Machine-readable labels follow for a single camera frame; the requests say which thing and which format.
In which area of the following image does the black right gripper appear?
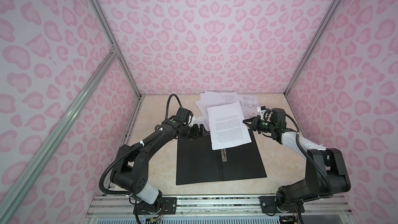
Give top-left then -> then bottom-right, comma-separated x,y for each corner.
243,116 -> 277,134

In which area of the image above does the text paper sheet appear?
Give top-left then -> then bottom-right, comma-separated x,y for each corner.
207,102 -> 251,150
195,91 -> 238,122

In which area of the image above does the orange and black folder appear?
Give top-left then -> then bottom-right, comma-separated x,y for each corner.
176,130 -> 267,185

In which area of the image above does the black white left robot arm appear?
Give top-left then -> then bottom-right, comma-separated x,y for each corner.
103,119 -> 209,205

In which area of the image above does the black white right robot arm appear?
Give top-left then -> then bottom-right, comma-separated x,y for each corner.
243,111 -> 351,212

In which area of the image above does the technical drawing paper sheet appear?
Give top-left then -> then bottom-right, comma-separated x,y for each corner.
238,94 -> 259,119

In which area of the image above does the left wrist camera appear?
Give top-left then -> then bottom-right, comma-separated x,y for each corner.
174,107 -> 195,126

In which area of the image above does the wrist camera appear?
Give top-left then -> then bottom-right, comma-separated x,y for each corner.
258,106 -> 286,123
174,107 -> 195,126

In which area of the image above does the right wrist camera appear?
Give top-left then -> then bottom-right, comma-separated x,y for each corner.
258,106 -> 286,123

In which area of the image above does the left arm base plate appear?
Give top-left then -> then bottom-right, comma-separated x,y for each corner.
133,196 -> 177,215

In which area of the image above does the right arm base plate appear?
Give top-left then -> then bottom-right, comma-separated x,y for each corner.
259,196 -> 305,216

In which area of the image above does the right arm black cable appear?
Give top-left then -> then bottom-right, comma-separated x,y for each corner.
284,113 -> 335,198

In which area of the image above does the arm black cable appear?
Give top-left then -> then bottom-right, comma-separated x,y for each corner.
98,93 -> 184,196
284,113 -> 335,198

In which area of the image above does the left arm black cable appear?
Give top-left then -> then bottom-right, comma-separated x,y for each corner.
98,93 -> 184,196

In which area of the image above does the diagonal aluminium frame bar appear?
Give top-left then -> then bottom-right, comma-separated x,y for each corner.
1,50 -> 118,224

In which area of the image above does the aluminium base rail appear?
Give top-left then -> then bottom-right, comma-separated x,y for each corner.
82,194 -> 358,224

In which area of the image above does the aluminium corner frame post left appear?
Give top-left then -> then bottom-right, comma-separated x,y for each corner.
88,0 -> 142,99

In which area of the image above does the aluminium corner frame post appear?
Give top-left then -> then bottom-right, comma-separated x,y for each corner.
88,0 -> 142,99
284,0 -> 344,98

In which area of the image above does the aluminium corner frame post right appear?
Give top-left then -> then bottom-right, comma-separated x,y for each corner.
284,0 -> 344,98

